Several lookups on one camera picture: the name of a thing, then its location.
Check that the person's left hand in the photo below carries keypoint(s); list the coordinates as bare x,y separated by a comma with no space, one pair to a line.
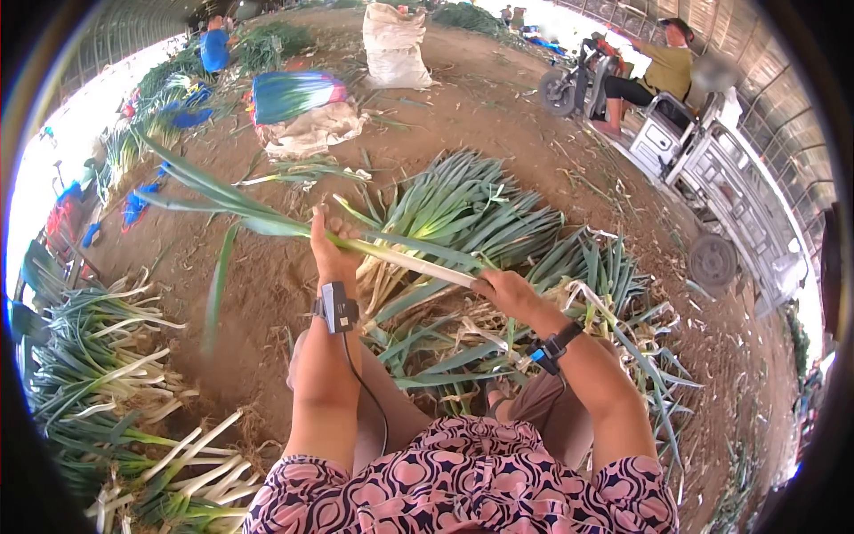
328,256

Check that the person's left fingers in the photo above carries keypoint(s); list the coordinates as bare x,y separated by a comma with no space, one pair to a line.
347,230

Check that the person's left thumb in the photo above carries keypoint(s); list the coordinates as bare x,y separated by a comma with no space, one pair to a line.
319,220

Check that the row of scallion bundles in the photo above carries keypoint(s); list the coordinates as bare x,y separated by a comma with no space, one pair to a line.
153,113

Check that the white woven sack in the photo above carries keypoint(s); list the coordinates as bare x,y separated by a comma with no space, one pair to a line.
395,47

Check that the grey cargo tricycle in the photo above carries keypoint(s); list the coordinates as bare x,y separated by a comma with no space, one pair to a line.
700,167

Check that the pile of untrimmed scallions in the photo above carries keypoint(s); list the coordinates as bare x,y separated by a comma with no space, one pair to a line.
480,280

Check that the bundle of wrapped scallions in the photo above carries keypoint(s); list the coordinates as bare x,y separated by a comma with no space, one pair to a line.
293,95

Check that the long green scallion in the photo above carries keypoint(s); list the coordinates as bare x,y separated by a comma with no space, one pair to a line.
280,223

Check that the black wrist band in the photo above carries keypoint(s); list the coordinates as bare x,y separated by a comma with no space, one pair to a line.
336,307
551,347

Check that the person's body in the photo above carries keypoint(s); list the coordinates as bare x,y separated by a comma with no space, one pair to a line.
460,487

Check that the person's right hand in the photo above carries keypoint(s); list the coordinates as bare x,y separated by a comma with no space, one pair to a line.
512,294

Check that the person's right fingers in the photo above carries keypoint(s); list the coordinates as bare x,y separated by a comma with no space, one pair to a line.
486,284

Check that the pile of trimmed scallions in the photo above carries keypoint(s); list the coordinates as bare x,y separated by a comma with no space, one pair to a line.
127,407

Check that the flat beige sack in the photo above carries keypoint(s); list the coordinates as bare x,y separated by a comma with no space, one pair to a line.
311,131

